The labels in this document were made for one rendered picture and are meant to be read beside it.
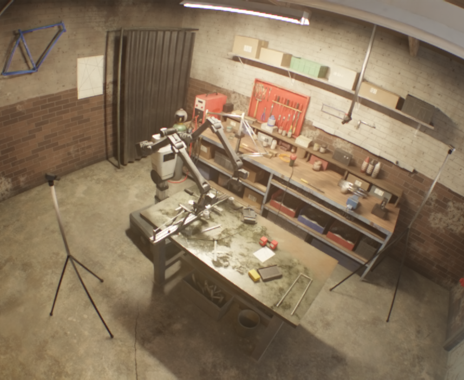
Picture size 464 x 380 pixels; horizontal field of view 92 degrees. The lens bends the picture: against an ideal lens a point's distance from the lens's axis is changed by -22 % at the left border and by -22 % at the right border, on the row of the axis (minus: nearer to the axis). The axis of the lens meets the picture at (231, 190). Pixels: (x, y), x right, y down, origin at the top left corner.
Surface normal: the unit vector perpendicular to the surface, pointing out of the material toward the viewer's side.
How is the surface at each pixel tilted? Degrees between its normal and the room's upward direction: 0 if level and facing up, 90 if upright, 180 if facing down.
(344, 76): 92
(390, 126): 90
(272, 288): 0
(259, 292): 0
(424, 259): 90
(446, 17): 90
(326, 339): 0
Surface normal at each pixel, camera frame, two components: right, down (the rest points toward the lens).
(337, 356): 0.17, -0.82
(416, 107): -0.60, 0.36
